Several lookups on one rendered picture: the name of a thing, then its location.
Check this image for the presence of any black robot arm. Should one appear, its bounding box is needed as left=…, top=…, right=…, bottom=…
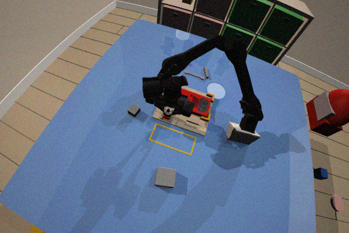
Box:
left=142, top=35, right=264, bottom=134

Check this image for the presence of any grey wheel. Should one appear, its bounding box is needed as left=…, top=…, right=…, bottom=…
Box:
left=163, top=107, right=173, bottom=117

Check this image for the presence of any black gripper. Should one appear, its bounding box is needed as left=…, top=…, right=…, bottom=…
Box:
left=145, top=92, right=194, bottom=117

